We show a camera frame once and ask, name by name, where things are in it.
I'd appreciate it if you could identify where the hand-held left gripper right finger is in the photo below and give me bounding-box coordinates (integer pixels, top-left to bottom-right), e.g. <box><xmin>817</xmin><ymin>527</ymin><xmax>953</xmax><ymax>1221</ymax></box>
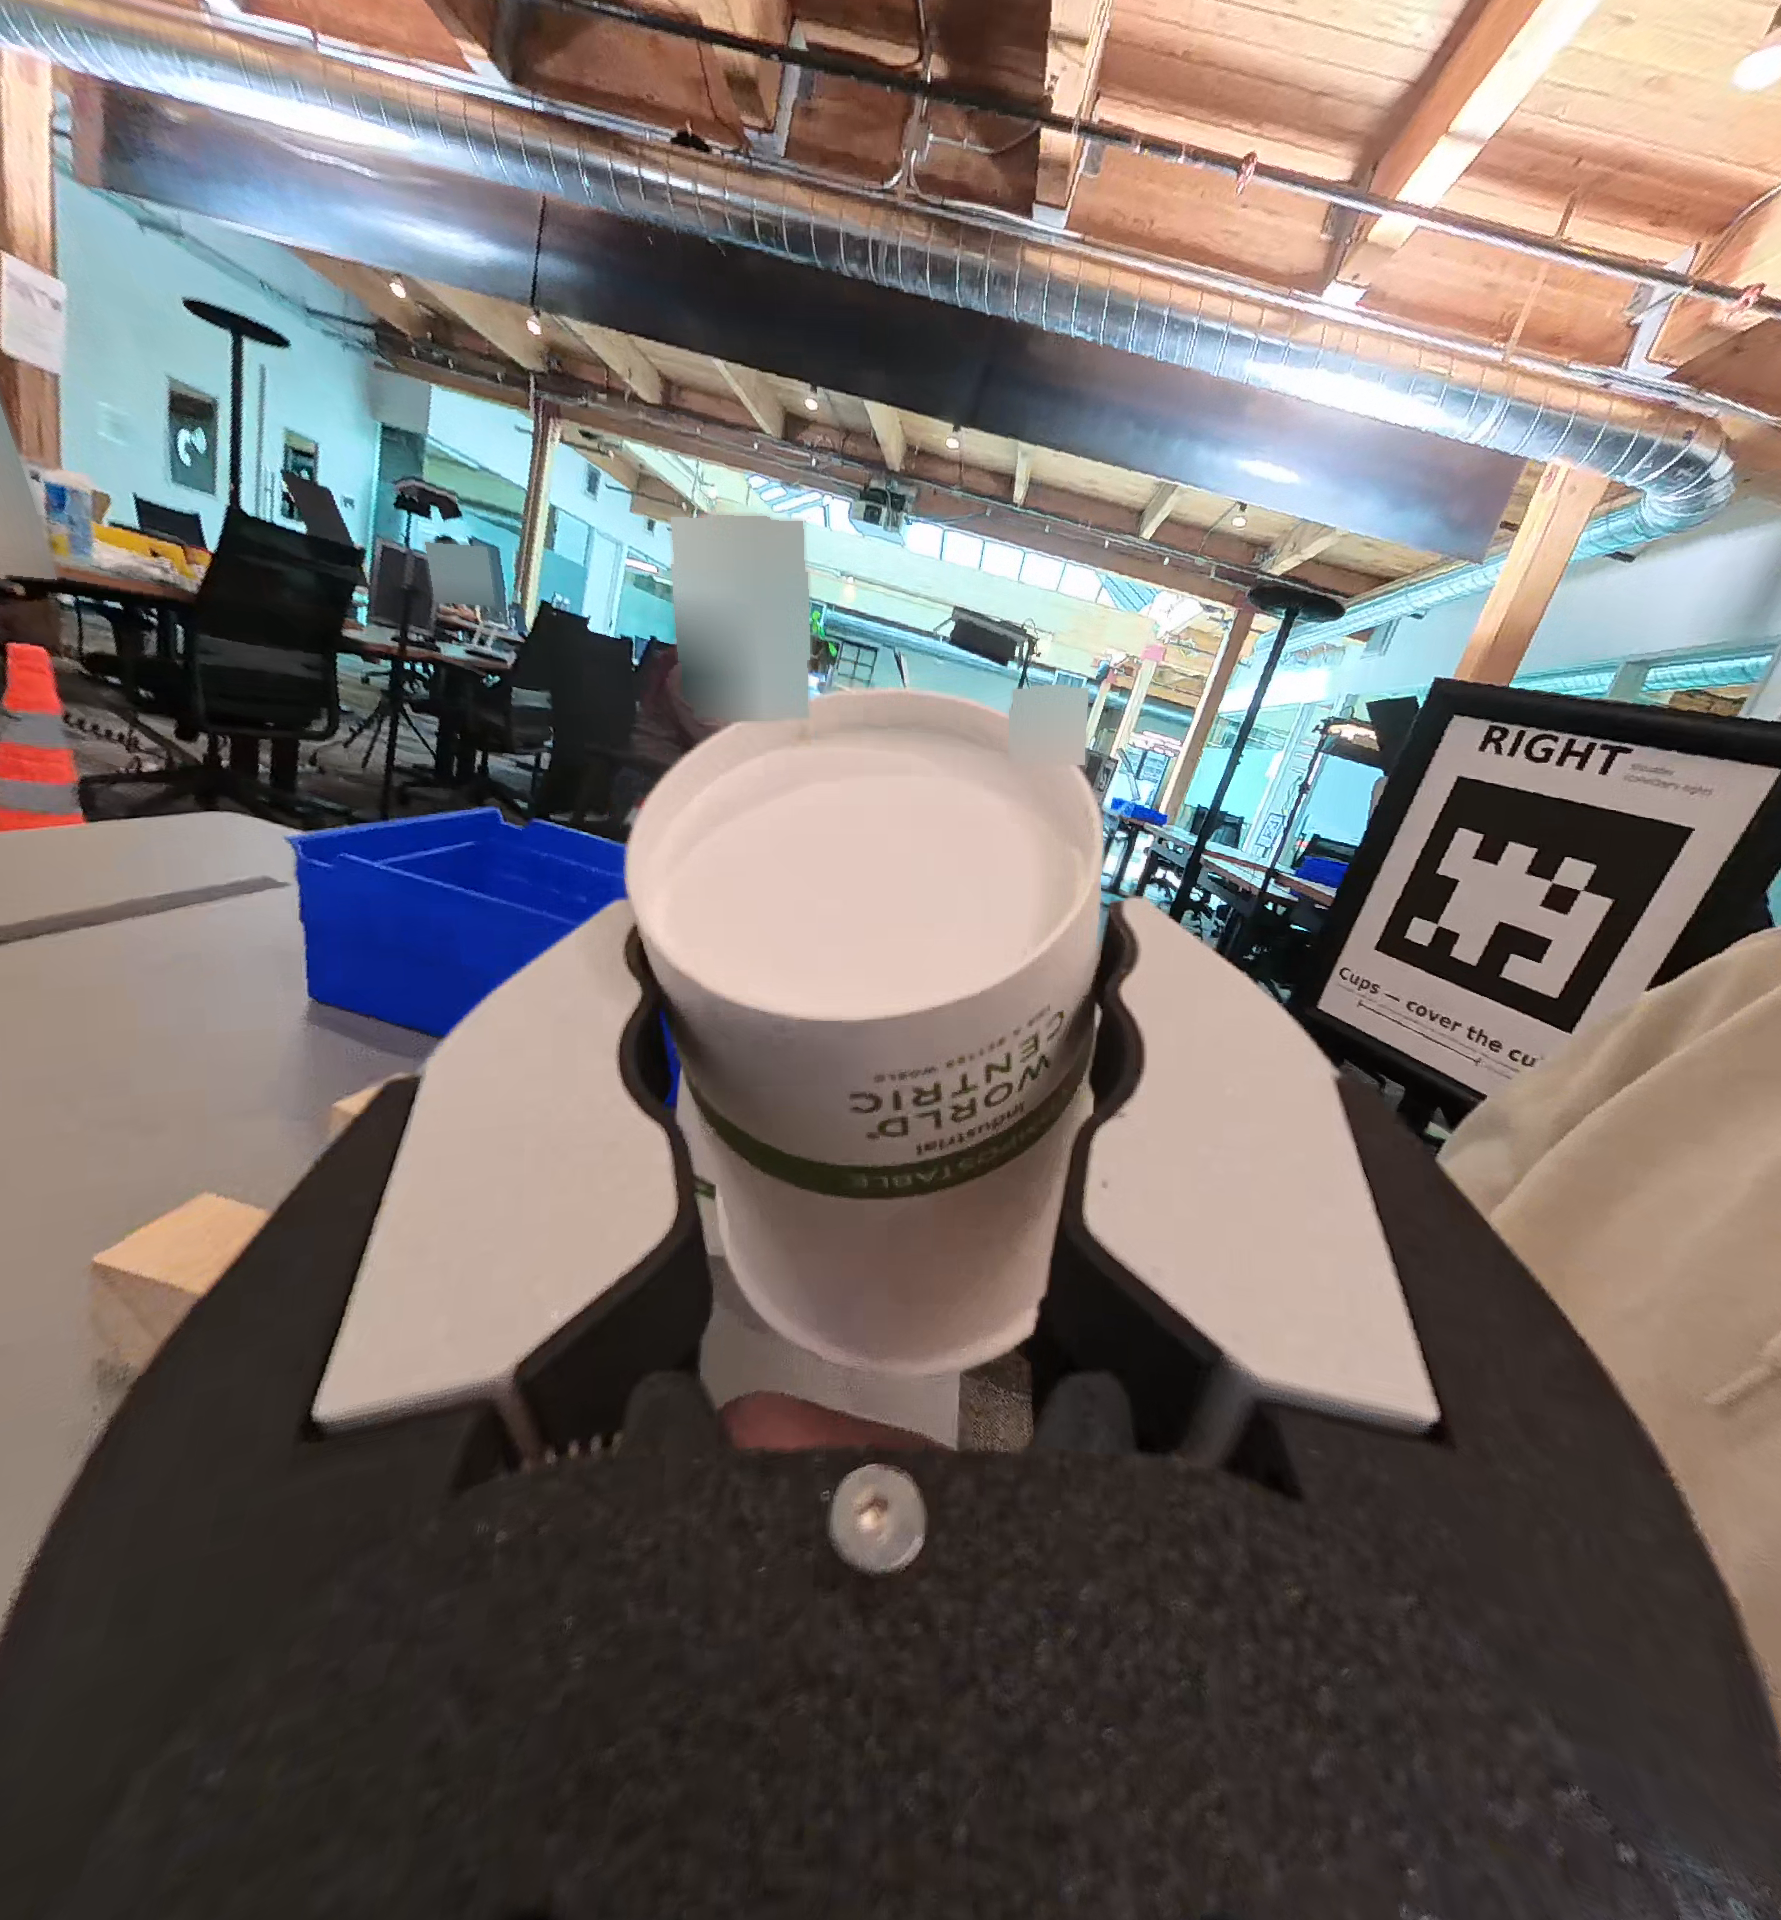
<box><xmin>1038</xmin><ymin>896</ymin><xmax>1446</xmax><ymax>1461</ymax></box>

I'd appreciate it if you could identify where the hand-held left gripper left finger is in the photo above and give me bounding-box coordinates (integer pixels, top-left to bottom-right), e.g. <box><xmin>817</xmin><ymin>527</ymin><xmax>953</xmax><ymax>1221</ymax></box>
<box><xmin>308</xmin><ymin>906</ymin><xmax>714</xmax><ymax>1454</ymax></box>

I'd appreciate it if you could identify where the blue plastic bin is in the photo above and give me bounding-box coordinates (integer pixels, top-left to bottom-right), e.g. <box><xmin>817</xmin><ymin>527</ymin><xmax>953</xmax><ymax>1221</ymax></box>
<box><xmin>287</xmin><ymin>811</ymin><xmax>636</xmax><ymax>1040</ymax></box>

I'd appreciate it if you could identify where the white paper cup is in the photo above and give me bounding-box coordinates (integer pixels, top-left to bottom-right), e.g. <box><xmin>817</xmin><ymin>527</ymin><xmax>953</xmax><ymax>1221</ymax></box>
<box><xmin>626</xmin><ymin>690</ymin><xmax>1105</xmax><ymax>1371</ymax></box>

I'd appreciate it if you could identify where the black floor lamp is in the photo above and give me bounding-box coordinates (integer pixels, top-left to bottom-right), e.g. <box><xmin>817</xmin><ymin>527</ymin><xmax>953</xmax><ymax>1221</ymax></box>
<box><xmin>182</xmin><ymin>296</ymin><xmax>292</xmax><ymax>520</ymax></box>
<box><xmin>1247</xmin><ymin>582</ymin><xmax>1349</xmax><ymax>902</ymax></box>

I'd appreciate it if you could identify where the black office chair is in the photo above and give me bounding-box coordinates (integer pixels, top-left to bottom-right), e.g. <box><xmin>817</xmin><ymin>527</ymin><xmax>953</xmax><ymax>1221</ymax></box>
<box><xmin>501</xmin><ymin>601</ymin><xmax>641</xmax><ymax>834</ymax></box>
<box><xmin>174</xmin><ymin>507</ymin><xmax>371</xmax><ymax>821</ymax></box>

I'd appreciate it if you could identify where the orange traffic cone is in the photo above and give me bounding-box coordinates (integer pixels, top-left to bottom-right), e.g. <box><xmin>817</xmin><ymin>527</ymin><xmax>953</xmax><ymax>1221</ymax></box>
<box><xmin>0</xmin><ymin>642</ymin><xmax>89</xmax><ymax>836</ymax></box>

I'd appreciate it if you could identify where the silver ventilation duct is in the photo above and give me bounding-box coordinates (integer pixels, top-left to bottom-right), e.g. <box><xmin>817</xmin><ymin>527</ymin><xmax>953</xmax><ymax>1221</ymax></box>
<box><xmin>0</xmin><ymin>0</ymin><xmax>1739</xmax><ymax>560</ymax></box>

